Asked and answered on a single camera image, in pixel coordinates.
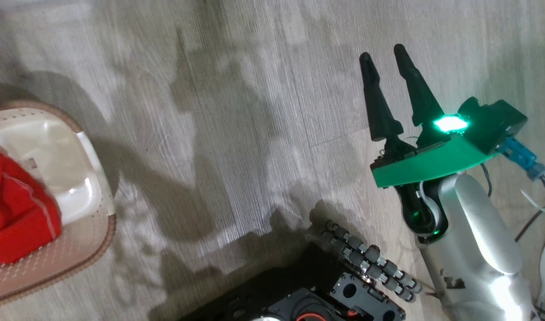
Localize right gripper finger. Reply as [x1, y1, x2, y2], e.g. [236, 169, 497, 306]
[393, 44, 446, 128]
[359, 52, 405, 143]

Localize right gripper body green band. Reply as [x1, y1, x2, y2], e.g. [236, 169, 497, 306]
[372, 115, 496, 243]

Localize red garment with white trim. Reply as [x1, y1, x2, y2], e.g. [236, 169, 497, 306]
[0, 149, 62, 267]

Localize cream perforated laundry basket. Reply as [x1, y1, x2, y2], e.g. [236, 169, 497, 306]
[0, 100, 118, 309]

